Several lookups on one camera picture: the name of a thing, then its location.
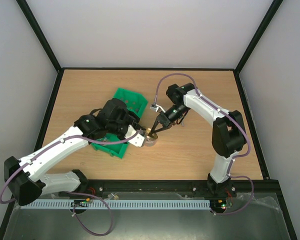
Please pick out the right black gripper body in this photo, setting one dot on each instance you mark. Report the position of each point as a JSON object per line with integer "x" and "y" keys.
{"x": 162, "y": 120}

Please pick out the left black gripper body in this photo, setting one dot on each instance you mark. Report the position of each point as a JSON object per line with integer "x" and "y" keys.
{"x": 128, "y": 117}

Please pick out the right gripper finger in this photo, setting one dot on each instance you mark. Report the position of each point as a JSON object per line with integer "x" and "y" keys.
{"x": 156, "y": 130}
{"x": 156, "y": 122}

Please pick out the gold jar lid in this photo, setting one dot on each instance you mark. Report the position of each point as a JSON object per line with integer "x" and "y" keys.
{"x": 151, "y": 136}

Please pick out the silver metal scoop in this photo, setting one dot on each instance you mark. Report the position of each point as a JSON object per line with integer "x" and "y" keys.
{"x": 180, "y": 122}

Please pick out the green black bin set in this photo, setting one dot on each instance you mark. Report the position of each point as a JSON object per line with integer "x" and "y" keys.
{"x": 114, "y": 112}

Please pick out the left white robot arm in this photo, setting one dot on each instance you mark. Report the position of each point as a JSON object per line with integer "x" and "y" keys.
{"x": 27, "y": 177}

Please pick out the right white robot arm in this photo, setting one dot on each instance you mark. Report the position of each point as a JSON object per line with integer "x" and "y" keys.
{"x": 228, "y": 130}

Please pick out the clear glass jar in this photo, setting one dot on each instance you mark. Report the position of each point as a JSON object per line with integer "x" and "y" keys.
{"x": 149, "y": 143}

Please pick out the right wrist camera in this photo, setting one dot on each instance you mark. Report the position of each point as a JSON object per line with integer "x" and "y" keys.
{"x": 157, "y": 108}

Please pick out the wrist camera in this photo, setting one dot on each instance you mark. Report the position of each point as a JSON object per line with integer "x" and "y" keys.
{"x": 157, "y": 108}
{"x": 135, "y": 137}

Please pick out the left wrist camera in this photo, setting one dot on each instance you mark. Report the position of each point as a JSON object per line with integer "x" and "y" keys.
{"x": 135, "y": 137}

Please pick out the light blue cable duct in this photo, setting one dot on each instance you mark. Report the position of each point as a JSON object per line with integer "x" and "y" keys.
{"x": 67, "y": 204}

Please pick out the black cage frame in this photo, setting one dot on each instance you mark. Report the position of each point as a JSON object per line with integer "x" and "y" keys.
{"x": 271, "y": 12}

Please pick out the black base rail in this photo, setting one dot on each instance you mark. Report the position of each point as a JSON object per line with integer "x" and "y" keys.
{"x": 192, "y": 188}

